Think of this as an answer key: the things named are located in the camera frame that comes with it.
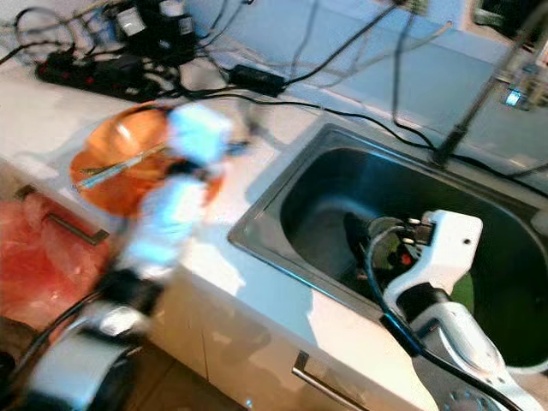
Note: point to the green plate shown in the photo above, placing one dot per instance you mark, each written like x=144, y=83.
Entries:
x=464, y=291

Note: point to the black charger with white labels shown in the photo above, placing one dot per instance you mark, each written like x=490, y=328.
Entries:
x=154, y=32

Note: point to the metal tap valve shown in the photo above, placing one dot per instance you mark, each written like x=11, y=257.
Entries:
x=514, y=94

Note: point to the red plastic bag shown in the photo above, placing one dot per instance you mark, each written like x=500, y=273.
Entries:
x=43, y=265

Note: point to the orange plastic plate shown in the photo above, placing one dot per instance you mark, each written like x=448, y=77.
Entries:
x=116, y=197

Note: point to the grey plate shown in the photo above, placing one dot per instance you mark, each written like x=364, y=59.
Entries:
x=384, y=229

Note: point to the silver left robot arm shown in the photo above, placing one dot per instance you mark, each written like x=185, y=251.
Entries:
x=77, y=360

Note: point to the long metal spoon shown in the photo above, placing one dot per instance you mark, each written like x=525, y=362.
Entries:
x=120, y=165

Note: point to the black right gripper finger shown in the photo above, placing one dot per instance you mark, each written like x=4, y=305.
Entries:
x=356, y=231

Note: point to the orange plastic bowl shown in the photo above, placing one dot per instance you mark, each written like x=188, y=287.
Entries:
x=128, y=137

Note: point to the black box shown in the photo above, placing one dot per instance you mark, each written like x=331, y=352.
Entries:
x=505, y=15

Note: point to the white kitchen cabinet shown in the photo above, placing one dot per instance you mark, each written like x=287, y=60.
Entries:
x=223, y=342

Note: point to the stainless steel sink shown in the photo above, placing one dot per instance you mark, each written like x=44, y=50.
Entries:
x=317, y=197

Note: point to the black power strip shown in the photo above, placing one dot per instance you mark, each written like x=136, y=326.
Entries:
x=103, y=75

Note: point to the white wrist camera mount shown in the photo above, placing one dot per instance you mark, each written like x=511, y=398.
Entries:
x=449, y=248
x=199, y=135

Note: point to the black power adapter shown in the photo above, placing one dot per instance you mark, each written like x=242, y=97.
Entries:
x=257, y=80

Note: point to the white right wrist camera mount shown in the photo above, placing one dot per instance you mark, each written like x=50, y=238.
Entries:
x=449, y=248

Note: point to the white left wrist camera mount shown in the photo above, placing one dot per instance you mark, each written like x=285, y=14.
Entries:
x=199, y=135

